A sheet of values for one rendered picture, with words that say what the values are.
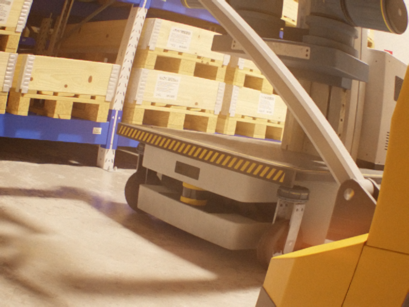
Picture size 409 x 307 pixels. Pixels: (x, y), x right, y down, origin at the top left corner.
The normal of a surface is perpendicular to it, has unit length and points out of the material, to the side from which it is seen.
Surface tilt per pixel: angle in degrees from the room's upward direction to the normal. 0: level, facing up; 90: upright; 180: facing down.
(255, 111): 90
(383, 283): 90
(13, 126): 90
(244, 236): 90
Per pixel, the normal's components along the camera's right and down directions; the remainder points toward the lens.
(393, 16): 0.55, 0.22
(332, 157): -0.61, -0.05
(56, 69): 0.77, 0.18
